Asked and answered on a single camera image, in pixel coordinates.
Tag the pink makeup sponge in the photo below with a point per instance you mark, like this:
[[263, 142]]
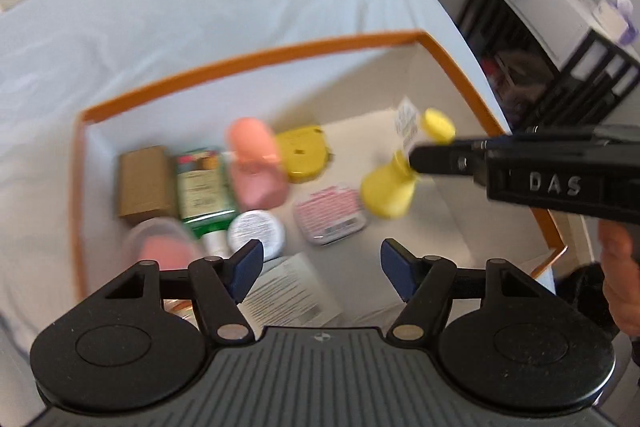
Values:
[[165, 252]]

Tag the yellow round case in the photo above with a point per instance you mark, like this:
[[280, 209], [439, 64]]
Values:
[[302, 154]]

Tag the white and black nightstand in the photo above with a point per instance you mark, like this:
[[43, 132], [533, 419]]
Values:
[[540, 2]]

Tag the pink rectangular tin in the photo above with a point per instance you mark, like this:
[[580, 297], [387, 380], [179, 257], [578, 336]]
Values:
[[330, 214]]

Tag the white toilet paper roll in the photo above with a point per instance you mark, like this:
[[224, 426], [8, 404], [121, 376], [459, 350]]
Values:
[[606, 17]]

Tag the yellow plastic bottle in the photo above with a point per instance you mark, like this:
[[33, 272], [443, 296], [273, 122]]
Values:
[[387, 192]]

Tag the orange cardboard box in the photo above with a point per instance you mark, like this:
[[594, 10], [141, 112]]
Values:
[[120, 99]]

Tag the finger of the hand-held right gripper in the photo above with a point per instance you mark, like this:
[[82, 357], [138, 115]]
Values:
[[450, 159]]

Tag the person's right hand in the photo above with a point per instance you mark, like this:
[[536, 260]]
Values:
[[620, 277]]

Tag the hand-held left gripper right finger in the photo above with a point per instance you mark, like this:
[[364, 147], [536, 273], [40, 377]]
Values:
[[396, 269]]

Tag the purple tissue pack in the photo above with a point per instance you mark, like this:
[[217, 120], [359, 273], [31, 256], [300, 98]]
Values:
[[626, 19]]

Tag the round tin with white label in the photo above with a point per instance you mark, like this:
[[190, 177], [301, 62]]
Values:
[[256, 232]]

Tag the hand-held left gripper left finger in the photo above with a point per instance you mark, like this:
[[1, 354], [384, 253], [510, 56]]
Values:
[[245, 268]]

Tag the bed with light blue sheet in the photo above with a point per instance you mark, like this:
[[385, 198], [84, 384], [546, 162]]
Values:
[[175, 27]]

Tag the green tube with white cap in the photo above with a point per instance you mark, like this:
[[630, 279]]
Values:
[[204, 192]]

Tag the pink bottle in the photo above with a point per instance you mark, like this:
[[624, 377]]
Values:
[[257, 172]]

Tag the small brown cardboard box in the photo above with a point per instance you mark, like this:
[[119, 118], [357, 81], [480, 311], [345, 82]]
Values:
[[146, 184]]

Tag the clear plastic cup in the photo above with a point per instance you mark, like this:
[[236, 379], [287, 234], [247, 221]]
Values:
[[160, 232]]

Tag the white printed leaflet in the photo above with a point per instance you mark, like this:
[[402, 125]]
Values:
[[295, 292]]

